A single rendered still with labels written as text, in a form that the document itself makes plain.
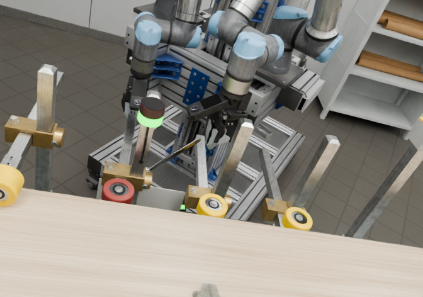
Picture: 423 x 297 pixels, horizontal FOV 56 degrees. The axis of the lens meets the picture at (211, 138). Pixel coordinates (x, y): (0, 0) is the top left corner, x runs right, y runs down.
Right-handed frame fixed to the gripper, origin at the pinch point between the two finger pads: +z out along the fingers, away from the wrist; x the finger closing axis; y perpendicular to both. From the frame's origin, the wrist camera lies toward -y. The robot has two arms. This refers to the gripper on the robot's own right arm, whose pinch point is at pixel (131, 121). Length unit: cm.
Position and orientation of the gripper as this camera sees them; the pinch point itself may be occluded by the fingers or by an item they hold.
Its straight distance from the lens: 140.6
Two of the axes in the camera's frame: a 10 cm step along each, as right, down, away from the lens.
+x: -9.6, -1.9, -2.1
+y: -0.5, -6.2, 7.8
